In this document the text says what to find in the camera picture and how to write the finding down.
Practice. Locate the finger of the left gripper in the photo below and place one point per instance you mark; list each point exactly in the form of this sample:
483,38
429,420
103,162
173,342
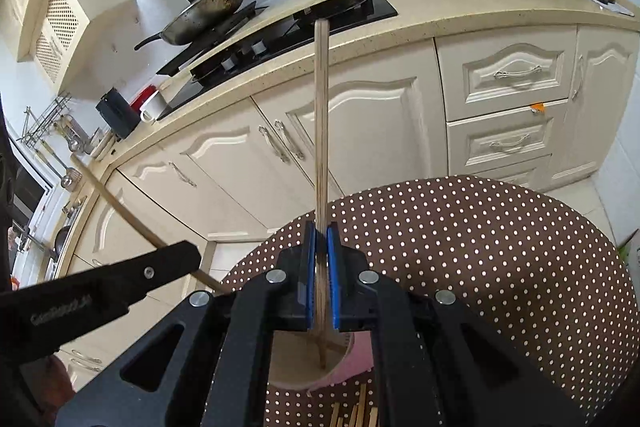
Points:
37,320

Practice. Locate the black gas hob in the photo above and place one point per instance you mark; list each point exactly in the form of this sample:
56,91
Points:
278,38

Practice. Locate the brown polka dot tablecloth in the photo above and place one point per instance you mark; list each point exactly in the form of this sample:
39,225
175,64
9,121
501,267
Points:
537,270

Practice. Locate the pink cylindrical utensil holder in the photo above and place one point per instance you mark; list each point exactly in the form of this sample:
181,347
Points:
295,362

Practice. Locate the wall utensil rack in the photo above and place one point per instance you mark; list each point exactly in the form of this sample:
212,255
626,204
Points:
35,127

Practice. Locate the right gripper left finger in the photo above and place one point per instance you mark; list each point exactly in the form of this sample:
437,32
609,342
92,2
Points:
207,362

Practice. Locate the white mug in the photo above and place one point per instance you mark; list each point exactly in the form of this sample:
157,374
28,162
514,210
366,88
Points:
153,107

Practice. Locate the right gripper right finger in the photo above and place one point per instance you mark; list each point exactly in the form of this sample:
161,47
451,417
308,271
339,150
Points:
436,362

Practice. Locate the black electric kettle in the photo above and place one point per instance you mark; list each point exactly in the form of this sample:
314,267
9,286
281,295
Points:
118,114

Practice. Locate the hanging metal spatula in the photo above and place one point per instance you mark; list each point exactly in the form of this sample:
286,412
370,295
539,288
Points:
71,177

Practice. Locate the black wok with lid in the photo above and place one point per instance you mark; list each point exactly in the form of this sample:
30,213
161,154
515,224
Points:
193,22

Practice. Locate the red container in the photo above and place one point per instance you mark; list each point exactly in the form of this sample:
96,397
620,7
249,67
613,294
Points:
142,96

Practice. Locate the chrome faucet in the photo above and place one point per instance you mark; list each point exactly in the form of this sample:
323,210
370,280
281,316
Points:
25,241

